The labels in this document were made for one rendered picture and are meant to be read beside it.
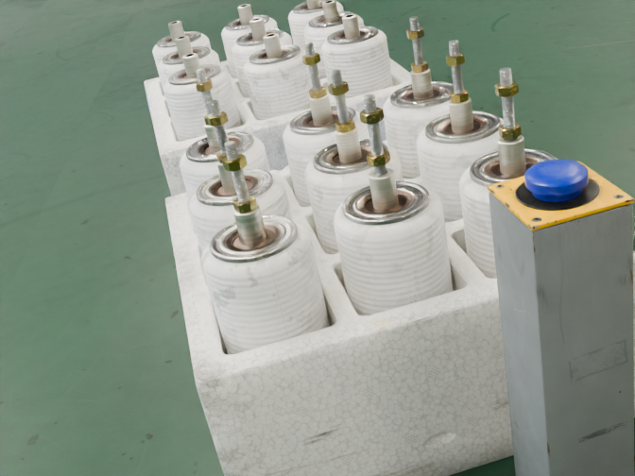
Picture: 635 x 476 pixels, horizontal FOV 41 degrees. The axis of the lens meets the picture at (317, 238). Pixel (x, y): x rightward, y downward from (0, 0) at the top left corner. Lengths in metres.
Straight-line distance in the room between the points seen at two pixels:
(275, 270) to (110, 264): 0.67
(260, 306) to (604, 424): 0.28
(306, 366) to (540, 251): 0.24
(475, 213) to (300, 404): 0.22
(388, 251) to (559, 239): 0.19
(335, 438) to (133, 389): 0.35
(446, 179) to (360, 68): 0.42
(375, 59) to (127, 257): 0.48
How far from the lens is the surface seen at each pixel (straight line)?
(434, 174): 0.84
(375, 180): 0.71
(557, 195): 0.56
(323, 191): 0.81
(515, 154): 0.74
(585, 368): 0.62
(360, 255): 0.71
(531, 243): 0.54
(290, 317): 0.70
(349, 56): 1.22
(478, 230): 0.75
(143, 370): 1.05
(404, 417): 0.75
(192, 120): 1.20
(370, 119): 0.69
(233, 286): 0.69
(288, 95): 1.21
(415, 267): 0.71
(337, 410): 0.73
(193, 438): 0.92
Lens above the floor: 0.57
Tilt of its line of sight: 28 degrees down
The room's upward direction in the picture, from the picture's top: 12 degrees counter-clockwise
